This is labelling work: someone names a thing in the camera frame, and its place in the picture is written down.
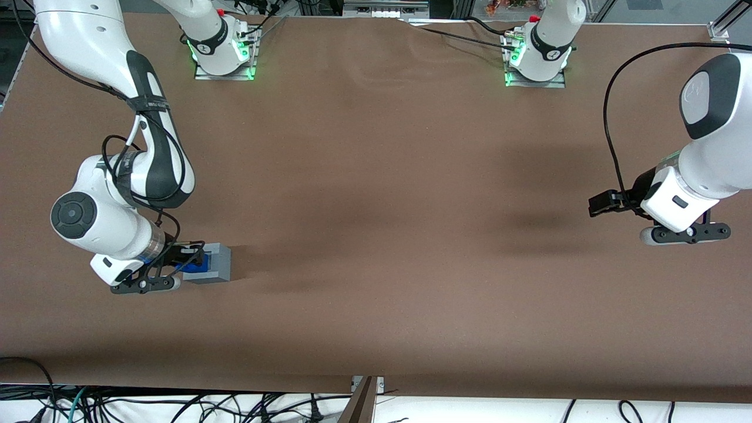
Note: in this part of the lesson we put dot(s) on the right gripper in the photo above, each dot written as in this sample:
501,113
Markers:
171,250

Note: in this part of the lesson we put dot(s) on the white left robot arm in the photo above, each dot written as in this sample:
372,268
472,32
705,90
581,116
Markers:
717,147

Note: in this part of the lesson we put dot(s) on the dark metal support beam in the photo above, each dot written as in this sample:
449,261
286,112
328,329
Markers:
359,405

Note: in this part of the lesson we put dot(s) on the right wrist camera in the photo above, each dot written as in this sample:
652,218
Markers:
144,285

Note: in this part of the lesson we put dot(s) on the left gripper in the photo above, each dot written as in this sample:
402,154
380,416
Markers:
639,188

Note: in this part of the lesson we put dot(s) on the blue plastic part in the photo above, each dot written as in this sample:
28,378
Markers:
197,269

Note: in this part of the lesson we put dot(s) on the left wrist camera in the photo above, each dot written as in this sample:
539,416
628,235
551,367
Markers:
684,233

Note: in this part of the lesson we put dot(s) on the brown table cover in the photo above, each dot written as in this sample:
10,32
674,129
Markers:
411,235

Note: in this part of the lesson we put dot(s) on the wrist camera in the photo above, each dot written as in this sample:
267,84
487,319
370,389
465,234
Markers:
684,233
144,285

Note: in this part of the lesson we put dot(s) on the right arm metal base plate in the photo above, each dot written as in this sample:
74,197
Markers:
223,76

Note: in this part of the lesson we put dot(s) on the gray square base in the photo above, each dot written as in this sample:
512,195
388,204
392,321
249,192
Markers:
221,264

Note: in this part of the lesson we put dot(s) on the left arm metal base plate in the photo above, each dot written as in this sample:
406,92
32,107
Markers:
534,84

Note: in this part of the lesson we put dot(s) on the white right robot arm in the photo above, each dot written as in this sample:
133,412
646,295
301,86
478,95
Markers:
88,35

